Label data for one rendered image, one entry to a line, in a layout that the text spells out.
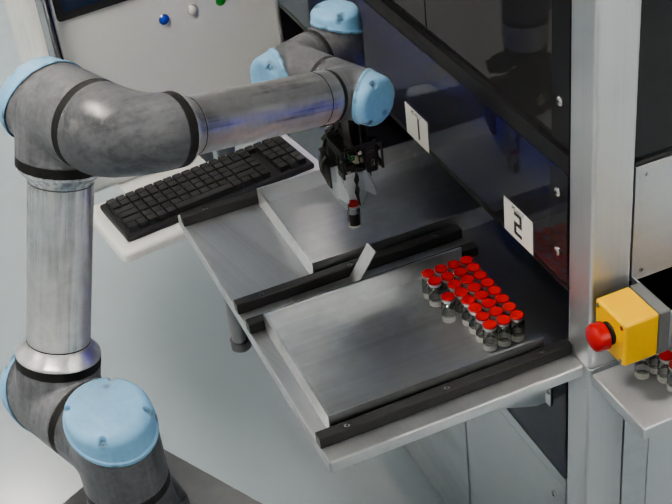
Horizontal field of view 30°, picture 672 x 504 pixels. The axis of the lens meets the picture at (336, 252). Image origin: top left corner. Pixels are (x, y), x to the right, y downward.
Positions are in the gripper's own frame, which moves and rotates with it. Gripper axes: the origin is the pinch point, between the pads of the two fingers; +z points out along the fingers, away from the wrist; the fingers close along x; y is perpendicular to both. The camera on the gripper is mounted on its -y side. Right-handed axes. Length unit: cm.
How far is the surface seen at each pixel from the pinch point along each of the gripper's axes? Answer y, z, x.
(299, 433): -49, 96, -2
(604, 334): 56, -5, 13
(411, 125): -6.9, -5.7, 15.0
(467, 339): 33.8, 7.4, 3.3
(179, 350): -94, 96, -18
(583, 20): 46, -46, 15
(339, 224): -4.2, 7.5, -1.1
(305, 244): -1.8, 7.5, -8.4
